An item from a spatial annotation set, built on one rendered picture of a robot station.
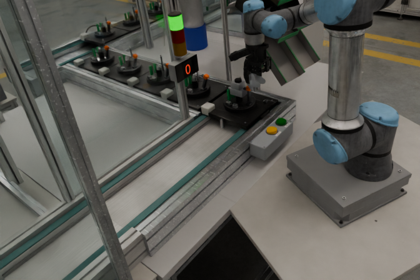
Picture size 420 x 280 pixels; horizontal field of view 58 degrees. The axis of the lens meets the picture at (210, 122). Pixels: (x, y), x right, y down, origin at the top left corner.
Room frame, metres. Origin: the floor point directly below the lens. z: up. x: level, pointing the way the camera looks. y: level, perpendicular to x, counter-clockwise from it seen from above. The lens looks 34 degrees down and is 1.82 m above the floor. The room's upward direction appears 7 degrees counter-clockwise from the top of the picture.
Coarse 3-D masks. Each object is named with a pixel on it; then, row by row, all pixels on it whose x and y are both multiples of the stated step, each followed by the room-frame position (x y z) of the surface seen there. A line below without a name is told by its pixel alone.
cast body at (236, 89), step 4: (236, 80) 1.38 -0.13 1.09; (240, 80) 1.38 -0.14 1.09; (232, 84) 1.38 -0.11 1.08; (236, 84) 1.37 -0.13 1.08; (240, 84) 1.37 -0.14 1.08; (244, 84) 1.39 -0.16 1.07; (228, 88) 1.42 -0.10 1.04; (232, 88) 1.38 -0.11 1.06; (236, 88) 1.37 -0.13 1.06; (240, 88) 1.37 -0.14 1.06; (232, 92) 1.38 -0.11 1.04; (236, 92) 1.37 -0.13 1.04; (240, 92) 1.36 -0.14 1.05; (244, 92) 1.37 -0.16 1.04; (240, 96) 1.36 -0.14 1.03
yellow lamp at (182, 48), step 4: (172, 44) 1.32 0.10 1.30; (176, 44) 1.31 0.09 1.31; (180, 44) 1.31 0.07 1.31; (184, 44) 1.32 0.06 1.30; (176, 48) 1.31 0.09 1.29; (180, 48) 1.31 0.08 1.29; (184, 48) 1.32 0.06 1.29; (176, 52) 1.31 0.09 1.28; (180, 52) 1.31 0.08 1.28; (184, 52) 1.32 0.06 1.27
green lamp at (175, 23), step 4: (168, 16) 1.33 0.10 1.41; (180, 16) 1.32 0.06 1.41; (172, 20) 1.31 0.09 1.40; (176, 20) 1.31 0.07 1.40; (180, 20) 1.32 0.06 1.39; (172, 24) 1.31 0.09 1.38; (176, 24) 1.31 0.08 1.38; (180, 24) 1.31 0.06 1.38; (172, 28) 1.31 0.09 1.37; (176, 28) 1.31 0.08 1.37; (180, 28) 1.31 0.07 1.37
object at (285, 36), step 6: (240, 0) 1.66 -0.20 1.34; (246, 0) 1.63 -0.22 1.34; (264, 0) 1.72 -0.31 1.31; (270, 0) 1.69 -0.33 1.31; (240, 6) 1.67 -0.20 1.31; (264, 6) 1.72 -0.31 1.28; (270, 6) 1.69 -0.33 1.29; (276, 6) 1.66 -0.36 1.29; (294, 30) 1.58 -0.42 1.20; (282, 36) 1.54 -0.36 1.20; (288, 36) 1.52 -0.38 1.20; (276, 42) 1.50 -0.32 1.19
